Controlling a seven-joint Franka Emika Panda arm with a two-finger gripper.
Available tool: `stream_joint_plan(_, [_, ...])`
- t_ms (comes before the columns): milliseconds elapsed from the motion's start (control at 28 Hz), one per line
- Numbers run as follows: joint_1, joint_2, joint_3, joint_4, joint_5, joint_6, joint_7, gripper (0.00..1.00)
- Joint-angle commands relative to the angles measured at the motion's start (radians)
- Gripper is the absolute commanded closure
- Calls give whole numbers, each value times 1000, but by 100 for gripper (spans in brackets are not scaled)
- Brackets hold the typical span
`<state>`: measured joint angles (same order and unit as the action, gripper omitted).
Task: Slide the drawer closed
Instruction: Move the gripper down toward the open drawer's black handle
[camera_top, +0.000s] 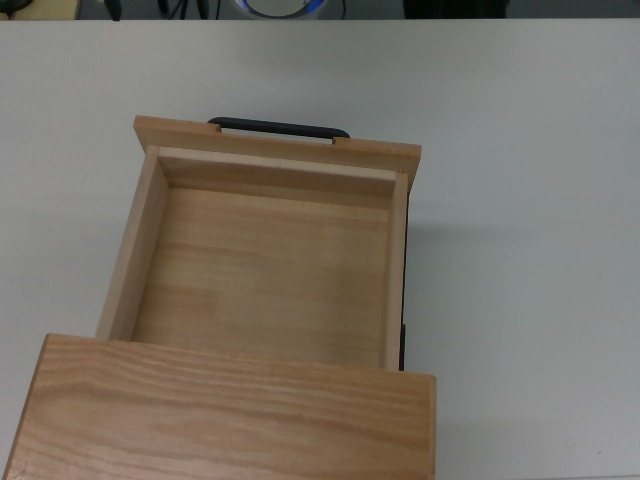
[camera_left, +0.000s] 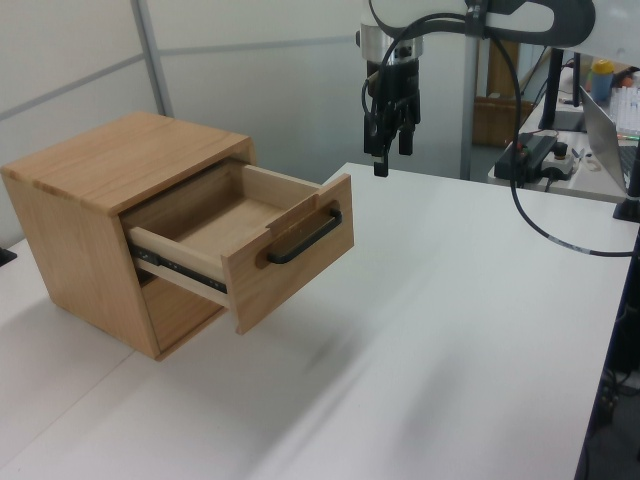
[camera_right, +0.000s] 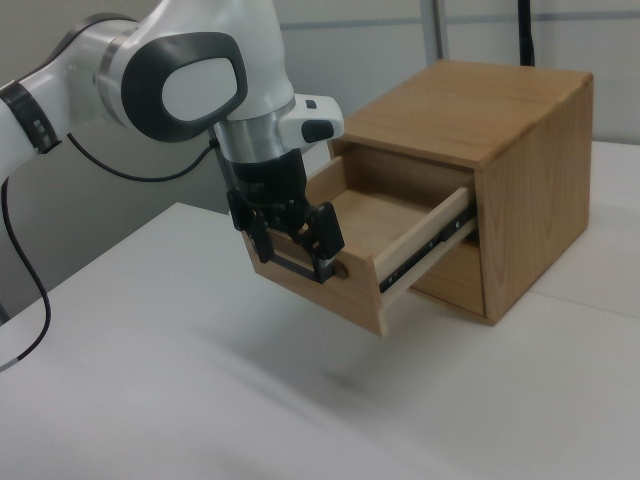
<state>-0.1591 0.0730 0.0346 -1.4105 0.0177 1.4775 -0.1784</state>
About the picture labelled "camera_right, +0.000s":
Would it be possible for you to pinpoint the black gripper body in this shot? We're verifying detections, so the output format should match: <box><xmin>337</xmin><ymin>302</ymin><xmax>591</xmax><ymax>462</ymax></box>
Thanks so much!
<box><xmin>230</xmin><ymin>151</ymin><xmax>311</xmax><ymax>211</ymax></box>

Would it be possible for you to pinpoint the wooden drawer with black handle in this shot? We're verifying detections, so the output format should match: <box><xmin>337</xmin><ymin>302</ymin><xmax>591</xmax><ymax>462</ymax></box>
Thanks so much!
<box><xmin>242</xmin><ymin>153</ymin><xmax>479</xmax><ymax>339</ymax></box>

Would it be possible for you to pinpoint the black drawer handle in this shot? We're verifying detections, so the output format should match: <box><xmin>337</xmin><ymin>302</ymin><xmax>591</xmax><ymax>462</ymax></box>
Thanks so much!
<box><xmin>258</xmin><ymin>248</ymin><xmax>337</xmax><ymax>285</ymax></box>

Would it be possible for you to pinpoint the black metal drawer slide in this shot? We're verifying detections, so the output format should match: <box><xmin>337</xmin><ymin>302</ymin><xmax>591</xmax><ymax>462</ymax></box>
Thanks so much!
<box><xmin>378</xmin><ymin>206</ymin><xmax>476</xmax><ymax>294</ymax></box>

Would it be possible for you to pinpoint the wooden cabinet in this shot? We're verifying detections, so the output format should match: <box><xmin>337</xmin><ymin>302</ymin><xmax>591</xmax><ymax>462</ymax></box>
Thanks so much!
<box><xmin>329</xmin><ymin>59</ymin><xmax>595</xmax><ymax>329</ymax></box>

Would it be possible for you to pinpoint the black pole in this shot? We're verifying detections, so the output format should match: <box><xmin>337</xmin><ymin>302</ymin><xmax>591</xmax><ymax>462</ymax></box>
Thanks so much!
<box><xmin>516</xmin><ymin>0</ymin><xmax>539</xmax><ymax>66</ymax></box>

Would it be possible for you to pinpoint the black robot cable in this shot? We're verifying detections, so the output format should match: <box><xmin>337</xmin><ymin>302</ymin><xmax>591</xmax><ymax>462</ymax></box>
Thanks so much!
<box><xmin>0</xmin><ymin>130</ymin><xmax>221</xmax><ymax>374</ymax></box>

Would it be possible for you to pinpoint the grey partition post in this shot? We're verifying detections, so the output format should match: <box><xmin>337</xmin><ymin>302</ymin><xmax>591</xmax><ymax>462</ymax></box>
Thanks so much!
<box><xmin>428</xmin><ymin>0</ymin><xmax>447</xmax><ymax>64</ymax></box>

